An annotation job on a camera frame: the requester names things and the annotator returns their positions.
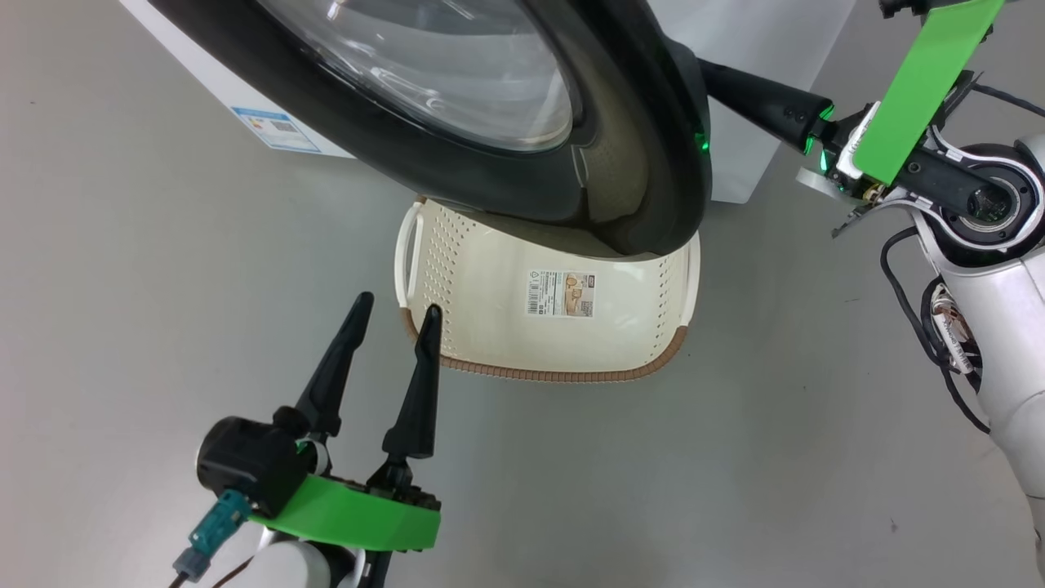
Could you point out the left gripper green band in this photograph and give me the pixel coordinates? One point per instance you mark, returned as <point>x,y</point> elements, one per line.
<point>351,514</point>

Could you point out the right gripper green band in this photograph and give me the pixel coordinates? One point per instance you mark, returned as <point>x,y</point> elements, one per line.
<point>922,90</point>

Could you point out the black round glass door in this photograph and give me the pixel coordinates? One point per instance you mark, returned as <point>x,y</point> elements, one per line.
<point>490,188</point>

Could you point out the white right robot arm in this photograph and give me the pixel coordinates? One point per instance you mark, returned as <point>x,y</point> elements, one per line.
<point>1008,327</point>

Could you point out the white front-load washing machine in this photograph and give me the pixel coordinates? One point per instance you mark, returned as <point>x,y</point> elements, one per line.
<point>739,163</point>

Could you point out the cream perforated laundry basket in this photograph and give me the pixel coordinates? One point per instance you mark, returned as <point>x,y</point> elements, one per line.
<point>490,327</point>

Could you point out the basket product label sticker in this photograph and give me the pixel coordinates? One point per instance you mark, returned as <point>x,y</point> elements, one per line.
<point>562,294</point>

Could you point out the blue energy label sticker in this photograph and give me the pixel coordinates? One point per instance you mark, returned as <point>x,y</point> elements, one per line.
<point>276,129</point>

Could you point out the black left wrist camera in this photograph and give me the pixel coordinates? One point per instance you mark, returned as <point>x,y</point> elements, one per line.
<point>245,461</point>

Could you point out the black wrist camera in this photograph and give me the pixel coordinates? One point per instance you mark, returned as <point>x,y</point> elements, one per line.
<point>245,461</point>
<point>898,6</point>

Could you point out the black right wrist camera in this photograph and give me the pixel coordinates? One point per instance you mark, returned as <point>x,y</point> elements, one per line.
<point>898,6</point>

